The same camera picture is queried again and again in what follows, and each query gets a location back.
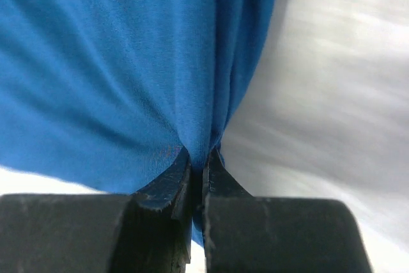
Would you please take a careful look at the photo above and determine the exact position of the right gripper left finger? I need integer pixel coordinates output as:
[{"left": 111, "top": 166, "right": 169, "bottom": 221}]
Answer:
[{"left": 1, "top": 149, "right": 191, "bottom": 272}]

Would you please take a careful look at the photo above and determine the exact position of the blue printed t-shirt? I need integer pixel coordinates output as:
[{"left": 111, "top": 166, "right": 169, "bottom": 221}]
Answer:
[{"left": 0, "top": 0, "right": 284, "bottom": 248}]

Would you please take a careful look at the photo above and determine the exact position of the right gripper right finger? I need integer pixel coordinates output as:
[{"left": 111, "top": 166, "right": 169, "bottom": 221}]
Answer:
[{"left": 203, "top": 151, "right": 371, "bottom": 273}]

